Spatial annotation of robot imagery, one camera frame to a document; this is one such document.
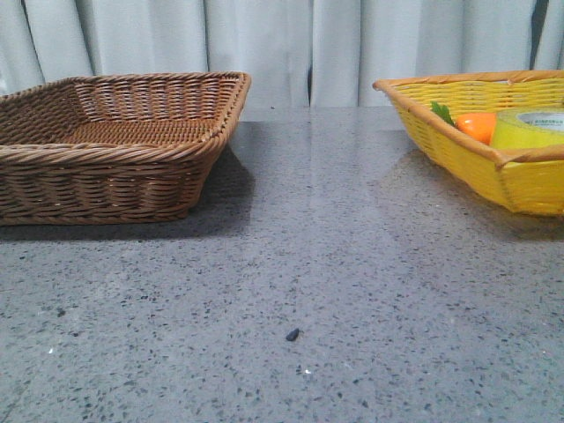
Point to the yellow wicker basket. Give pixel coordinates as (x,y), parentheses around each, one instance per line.
(521,180)

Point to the small black debris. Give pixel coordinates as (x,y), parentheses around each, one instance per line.
(293,335)

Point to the brown wicker basket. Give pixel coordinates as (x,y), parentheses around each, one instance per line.
(115,149)

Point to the white curtain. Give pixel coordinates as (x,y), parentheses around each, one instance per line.
(298,53)

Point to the orange toy carrot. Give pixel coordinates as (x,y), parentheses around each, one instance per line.
(480,126)

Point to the yellow tape roll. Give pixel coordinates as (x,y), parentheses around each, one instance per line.
(523,128)

